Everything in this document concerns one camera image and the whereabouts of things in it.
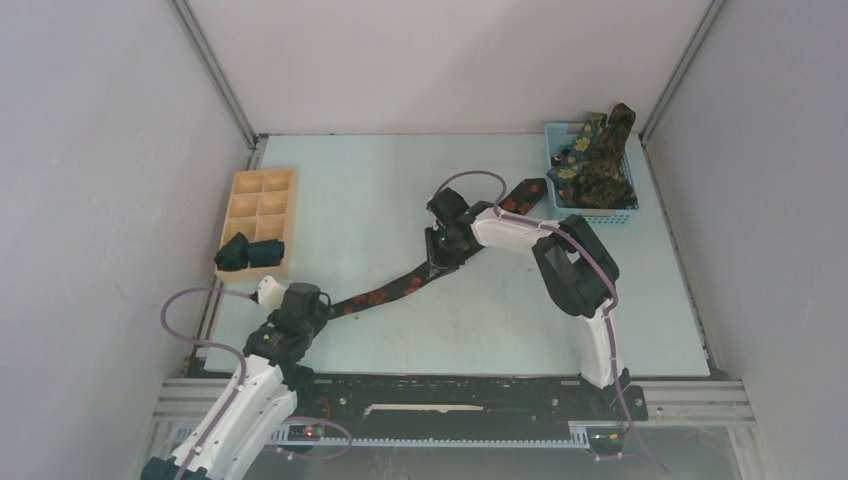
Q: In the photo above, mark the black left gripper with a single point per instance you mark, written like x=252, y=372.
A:
x=322, y=315

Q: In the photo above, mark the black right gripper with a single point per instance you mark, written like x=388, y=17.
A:
x=436, y=256

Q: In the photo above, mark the black orange-flower tie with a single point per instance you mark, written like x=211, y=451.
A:
x=520, y=200

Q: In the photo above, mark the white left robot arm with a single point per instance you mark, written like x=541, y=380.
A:
x=269, y=384

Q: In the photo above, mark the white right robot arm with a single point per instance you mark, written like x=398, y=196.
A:
x=578, y=272

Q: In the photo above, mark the rolled dark green tie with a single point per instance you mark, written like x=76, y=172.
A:
x=266, y=253

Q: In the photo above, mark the wooden compartment organizer box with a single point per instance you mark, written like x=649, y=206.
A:
x=261, y=207

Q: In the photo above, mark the navy yellow-flower tie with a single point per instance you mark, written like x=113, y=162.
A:
x=568, y=155

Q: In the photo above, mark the light blue plastic basket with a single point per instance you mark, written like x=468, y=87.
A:
x=595, y=216

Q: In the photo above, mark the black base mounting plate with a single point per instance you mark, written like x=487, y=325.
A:
x=488, y=406

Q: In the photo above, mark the dark gold-patterned tie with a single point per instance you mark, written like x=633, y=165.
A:
x=602, y=183

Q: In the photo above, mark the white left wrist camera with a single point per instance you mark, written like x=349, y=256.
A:
x=269, y=293

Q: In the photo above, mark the light blue cable duct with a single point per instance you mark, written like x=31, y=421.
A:
x=577, y=438

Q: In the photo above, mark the aluminium frame rail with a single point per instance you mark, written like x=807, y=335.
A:
x=697, y=403

